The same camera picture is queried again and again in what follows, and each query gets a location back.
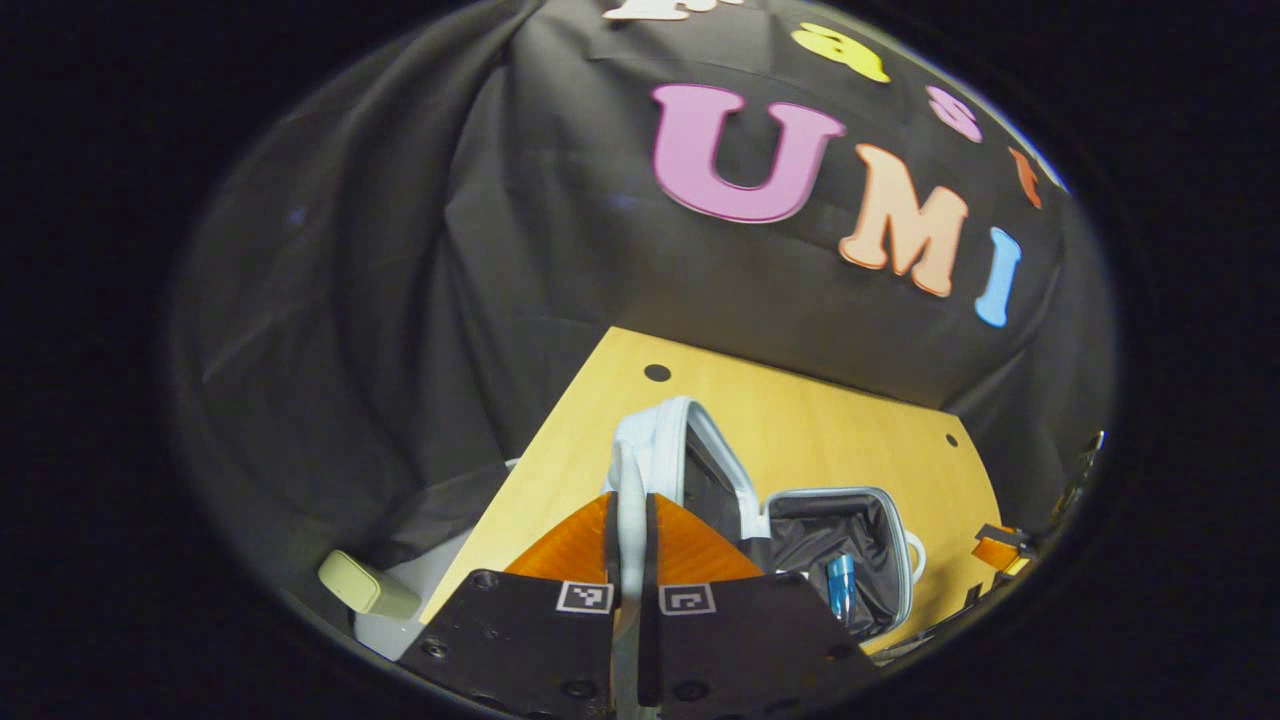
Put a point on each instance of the blue cap glass bottle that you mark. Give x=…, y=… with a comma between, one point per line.
x=842, y=578

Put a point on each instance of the light blue suitcase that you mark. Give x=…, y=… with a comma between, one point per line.
x=800, y=525

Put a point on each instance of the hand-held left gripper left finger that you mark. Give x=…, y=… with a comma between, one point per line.
x=611, y=560

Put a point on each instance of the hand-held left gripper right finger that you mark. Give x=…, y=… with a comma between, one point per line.
x=650, y=560

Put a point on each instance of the pale green box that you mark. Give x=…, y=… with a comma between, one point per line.
x=360, y=583

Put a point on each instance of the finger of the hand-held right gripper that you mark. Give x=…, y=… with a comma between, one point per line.
x=1000, y=550
x=950, y=620

